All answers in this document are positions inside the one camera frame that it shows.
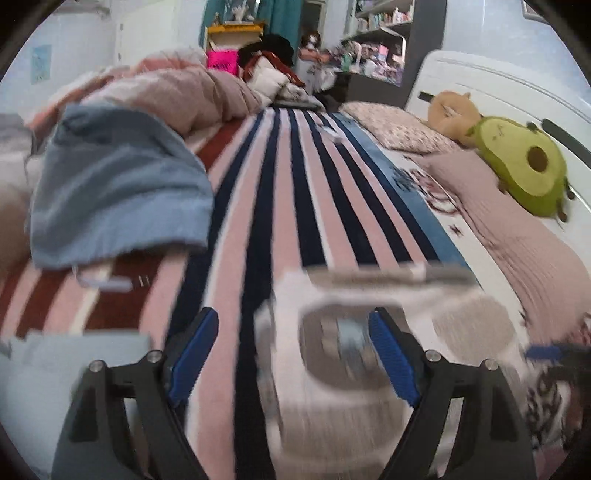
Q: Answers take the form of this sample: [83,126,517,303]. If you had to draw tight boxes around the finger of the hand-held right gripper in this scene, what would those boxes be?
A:
[525,342,591,366]

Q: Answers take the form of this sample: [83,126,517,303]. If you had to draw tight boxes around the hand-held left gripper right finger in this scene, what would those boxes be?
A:
[368,307,539,480]

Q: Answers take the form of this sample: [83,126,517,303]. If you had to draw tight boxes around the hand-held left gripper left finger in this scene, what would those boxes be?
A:
[51,307,220,480]

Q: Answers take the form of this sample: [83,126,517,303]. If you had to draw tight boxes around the cream bear print pants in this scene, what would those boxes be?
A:
[254,264,536,480]

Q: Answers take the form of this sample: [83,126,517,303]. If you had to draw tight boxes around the pink pillow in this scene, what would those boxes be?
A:
[422,150,591,344]

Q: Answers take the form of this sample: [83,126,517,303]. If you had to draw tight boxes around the light blue cloth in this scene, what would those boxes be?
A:
[0,331,154,477]

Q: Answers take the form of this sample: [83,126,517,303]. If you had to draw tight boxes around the striped blanket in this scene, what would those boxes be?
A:
[0,106,591,480]

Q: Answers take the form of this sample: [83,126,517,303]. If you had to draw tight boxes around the blue grey cloth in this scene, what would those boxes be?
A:
[28,105,214,269]

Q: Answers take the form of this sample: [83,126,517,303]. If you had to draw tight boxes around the avocado plush toy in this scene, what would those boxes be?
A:
[465,116,576,223]

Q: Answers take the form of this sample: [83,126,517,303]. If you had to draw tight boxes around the floral pillow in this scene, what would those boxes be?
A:
[339,102,462,154]

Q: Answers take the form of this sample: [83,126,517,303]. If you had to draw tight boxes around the tan plush toy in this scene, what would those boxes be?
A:
[427,91,483,147]

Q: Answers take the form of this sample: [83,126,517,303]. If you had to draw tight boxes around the pink quilt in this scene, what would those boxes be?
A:
[0,50,265,278]

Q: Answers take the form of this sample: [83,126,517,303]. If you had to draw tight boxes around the white bed headboard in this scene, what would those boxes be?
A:
[405,50,591,227]

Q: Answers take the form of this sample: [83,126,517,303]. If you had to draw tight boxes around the dark desk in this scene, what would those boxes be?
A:
[318,69,408,112]

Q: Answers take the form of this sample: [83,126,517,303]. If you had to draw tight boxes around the white puffer jacket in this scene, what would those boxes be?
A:
[252,58,297,99]

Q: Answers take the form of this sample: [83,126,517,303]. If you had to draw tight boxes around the pink bag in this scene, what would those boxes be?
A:
[206,50,240,76]

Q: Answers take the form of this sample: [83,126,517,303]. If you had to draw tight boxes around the dark shelf unit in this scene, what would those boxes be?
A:
[341,0,448,88]

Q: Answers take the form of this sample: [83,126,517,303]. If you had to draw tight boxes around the yellow shelf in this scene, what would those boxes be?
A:
[206,21,267,51]

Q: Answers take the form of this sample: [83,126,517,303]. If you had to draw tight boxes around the white door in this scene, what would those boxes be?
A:
[115,0,205,66]

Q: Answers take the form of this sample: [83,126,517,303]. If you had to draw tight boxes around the glass display case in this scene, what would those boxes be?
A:
[226,0,259,24]

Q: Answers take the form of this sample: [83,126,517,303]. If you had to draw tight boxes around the teal curtain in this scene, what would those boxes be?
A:
[203,0,303,47]

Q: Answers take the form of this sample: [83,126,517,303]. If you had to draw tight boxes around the small blue wall poster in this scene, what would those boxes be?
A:
[31,45,52,85]

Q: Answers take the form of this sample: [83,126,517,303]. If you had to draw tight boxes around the framed wall picture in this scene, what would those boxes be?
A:
[521,0,551,20]

